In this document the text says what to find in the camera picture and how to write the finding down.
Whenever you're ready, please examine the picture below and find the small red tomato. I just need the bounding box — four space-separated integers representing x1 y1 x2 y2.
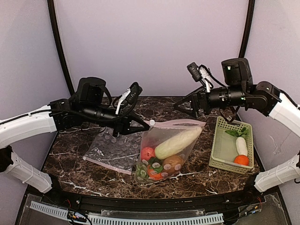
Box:
140 147 155 161

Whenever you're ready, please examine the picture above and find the dotted zip bag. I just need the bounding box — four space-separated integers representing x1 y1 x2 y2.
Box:
135 119 206 184

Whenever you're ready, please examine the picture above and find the white radish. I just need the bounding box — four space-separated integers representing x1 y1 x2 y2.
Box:
236 136 248 157
155 127 203 159

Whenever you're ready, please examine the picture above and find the green grape bunch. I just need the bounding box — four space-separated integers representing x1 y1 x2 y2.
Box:
135 164 151 183

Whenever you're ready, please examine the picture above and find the brown potato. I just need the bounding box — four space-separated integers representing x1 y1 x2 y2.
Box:
162 155 184 175

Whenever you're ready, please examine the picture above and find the orange persimmon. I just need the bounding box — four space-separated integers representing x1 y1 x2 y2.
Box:
147 165 163 180

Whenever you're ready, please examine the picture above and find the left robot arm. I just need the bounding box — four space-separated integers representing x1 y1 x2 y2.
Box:
0 77 150 194

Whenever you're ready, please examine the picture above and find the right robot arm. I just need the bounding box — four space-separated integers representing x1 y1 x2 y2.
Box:
174 58 300 135

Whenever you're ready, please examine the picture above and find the lower clear zip bag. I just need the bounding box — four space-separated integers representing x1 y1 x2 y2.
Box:
83 128 143 175

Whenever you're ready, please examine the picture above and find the pale green perforated basket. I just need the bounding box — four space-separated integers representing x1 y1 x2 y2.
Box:
209 116 254 174

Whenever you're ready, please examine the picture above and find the small orange tangerine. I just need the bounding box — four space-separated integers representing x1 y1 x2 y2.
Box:
234 155 249 166

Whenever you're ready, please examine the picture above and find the small electronics board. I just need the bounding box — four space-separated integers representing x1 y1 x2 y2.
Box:
67 211 87 224

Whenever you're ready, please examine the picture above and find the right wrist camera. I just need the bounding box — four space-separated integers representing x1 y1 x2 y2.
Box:
187 62 218 93

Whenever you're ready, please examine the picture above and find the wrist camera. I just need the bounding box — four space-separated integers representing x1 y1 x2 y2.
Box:
112 82 143 115
187 62 218 93

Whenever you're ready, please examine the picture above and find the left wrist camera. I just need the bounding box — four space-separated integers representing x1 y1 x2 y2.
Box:
112 82 143 115

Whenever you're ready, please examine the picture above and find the black front rail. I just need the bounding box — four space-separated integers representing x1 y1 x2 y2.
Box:
35 175 264 213

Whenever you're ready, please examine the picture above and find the white slotted cable duct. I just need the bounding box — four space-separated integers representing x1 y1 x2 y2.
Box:
29 201 224 225

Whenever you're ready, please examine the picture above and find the right black frame post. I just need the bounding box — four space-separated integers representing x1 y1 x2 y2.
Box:
238 0 255 58

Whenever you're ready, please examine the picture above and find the black frame post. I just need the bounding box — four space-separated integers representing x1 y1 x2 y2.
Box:
238 0 255 58
47 0 75 95

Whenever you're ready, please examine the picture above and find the left black frame post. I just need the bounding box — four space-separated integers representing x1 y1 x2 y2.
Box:
47 0 75 95

